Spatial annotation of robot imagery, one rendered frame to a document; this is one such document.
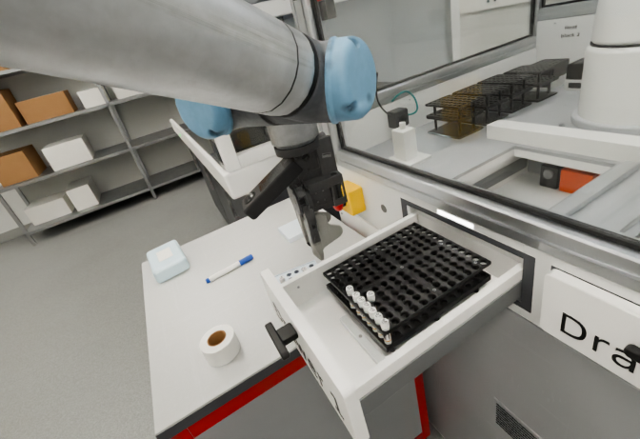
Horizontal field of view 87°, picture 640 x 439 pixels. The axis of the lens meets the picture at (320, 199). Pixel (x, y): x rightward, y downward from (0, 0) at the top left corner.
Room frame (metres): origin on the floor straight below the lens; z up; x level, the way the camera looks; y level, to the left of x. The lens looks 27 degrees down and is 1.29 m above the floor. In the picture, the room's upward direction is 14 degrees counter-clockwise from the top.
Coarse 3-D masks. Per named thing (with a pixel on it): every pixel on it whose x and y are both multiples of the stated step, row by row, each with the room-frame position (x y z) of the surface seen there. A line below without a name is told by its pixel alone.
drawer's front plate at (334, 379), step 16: (272, 288) 0.45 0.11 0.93; (272, 304) 0.49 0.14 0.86; (288, 304) 0.40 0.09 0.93; (288, 320) 0.40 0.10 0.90; (304, 320) 0.36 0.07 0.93; (304, 336) 0.33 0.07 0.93; (320, 352) 0.30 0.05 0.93; (320, 368) 0.30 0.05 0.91; (336, 368) 0.27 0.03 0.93; (320, 384) 0.33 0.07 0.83; (336, 384) 0.25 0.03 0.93; (352, 384) 0.25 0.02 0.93; (336, 400) 0.27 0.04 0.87; (352, 400) 0.24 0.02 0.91; (352, 416) 0.24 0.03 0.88; (352, 432) 0.24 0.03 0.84; (368, 432) 0.24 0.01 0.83
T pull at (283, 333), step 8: (272, 328) 0.38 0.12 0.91; (280, 328) 0.37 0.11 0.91; (288, 328) 0.37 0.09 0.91; (272, 336) 0.36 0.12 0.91; (280, 336) 0.36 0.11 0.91; (288, 336) 0.35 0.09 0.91; (296, 336) 0.36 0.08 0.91; (280, 344) 0.34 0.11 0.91; (280, 352) 0.33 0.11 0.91; (288, 352) 0.33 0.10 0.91
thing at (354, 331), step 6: (342, 318) 0.42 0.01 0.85; (348, 318) 0.42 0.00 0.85; (342, 324) 0.42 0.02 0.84; (348, 324) 0.41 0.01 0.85; (348, 330) 0.40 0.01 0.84; (354, 330) 0.39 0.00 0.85; (360, 330) 0.39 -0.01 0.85; (354, 336) 0.38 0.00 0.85; (360, 336) 0.38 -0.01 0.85; (360, 342) 0.37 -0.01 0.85; (366, 342) 0.36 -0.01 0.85; (366, 348) 0.35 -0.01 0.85; (372, 348) 0.35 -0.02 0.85; (372, 354) 0.34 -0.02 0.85; (378, 354) 0.34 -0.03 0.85; (378, 360) 0.33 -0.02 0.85
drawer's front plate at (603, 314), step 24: (552, 288) 0.33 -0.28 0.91; (576, 288) 0.30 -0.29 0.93; (552, 312) 0.32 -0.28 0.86; (576, 312) 0.30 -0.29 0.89; (600, 312) 0.27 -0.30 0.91; (624, 312) 0.25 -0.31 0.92; (600, 336) 0.27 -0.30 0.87; (624, 336) 0.25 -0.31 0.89; (600, 360) 0.26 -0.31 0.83; (624, 360) 0.24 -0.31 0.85
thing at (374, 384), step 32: (448, 224) 0.55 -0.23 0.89; (512, 256) 0.42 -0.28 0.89; (288, 288) 0.49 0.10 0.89; (320, 288) 0.51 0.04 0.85; (480, 288) 0.42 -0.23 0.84; (512, 288) 0.37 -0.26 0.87; (320, 320) 0.44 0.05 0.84; (352, 320) 0.42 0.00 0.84; (448, 320) 0.33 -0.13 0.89; (480, 320) 0.35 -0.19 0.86; (352, 352) 0.36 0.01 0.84; (384, 352) 0.35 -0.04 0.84; (416, 352) 0.30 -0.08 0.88; (448, 352) 0.32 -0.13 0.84; (384, 384) 0.28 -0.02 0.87
